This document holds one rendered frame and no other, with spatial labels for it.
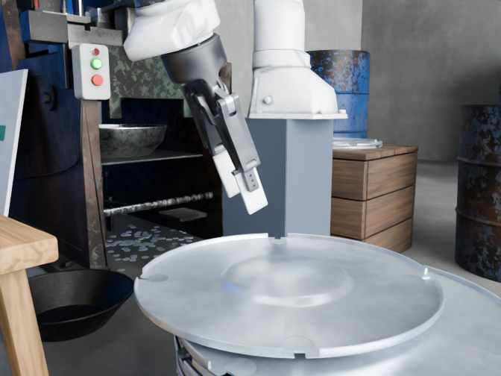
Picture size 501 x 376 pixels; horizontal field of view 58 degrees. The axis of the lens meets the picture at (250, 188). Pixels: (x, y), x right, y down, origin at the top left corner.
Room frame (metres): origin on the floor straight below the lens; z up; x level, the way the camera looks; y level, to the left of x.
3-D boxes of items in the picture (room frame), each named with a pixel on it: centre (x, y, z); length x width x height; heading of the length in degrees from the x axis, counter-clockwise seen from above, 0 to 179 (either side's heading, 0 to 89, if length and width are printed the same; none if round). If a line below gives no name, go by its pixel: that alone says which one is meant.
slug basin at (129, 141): (1.60, 0.46, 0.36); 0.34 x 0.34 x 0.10
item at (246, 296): (0.43, -0.03, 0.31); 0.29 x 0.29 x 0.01
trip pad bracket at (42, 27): (1.21, 0.52, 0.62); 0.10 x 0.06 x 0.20; 134
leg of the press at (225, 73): (1.88, 0.37, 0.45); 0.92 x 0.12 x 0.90; 44
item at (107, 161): (1.60, 0.47, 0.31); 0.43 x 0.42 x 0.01; 134
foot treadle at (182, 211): (1.50, 0.37, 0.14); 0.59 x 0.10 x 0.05; 44
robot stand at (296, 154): (1.03, -0.06, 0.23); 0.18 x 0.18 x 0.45; 49
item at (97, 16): (1.59, 0.46, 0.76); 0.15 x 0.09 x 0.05; 134
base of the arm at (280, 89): (1.01, -0.09, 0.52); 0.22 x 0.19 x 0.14; 49
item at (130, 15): (1.47, 0.34, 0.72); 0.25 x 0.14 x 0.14; 44
